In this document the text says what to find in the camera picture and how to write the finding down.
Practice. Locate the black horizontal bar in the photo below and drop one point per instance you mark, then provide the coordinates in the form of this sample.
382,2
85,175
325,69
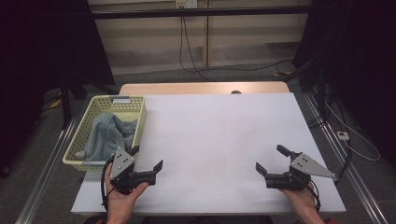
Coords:
199,12

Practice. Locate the dark table grommet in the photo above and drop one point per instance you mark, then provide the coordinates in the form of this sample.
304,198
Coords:
236,92

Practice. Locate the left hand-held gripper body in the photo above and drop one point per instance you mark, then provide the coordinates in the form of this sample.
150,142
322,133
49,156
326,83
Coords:
122,163

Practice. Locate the yellow plastic basket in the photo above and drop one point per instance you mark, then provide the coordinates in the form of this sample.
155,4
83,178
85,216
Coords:
93,110

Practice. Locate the black tripod stand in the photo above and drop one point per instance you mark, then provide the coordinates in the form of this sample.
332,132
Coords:
65,102

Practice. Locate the person's right hand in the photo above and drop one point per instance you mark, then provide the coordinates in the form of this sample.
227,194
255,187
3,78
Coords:
303,200

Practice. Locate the light blue denim garment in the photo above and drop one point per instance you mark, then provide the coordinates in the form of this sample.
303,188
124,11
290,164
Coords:
107,137

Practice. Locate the black metal stand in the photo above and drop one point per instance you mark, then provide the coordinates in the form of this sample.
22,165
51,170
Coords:
320,90

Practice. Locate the white table sheet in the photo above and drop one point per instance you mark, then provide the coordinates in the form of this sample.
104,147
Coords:
211,140

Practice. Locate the person's left hand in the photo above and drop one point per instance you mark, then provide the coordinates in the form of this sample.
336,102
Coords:
121,203

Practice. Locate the black curtain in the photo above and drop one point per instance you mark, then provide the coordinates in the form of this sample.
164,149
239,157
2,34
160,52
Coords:
358,62
46,46

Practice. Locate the aluminium floor rail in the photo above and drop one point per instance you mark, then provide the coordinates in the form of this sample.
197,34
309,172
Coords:
351,174
46,174

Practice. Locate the white wall socket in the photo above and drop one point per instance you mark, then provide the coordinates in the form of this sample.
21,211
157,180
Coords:
186,3

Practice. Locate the white power adapter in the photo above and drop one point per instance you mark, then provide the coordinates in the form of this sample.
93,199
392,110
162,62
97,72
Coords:
343,135

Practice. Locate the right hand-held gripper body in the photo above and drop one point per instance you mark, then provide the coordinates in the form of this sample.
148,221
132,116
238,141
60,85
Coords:
306,165

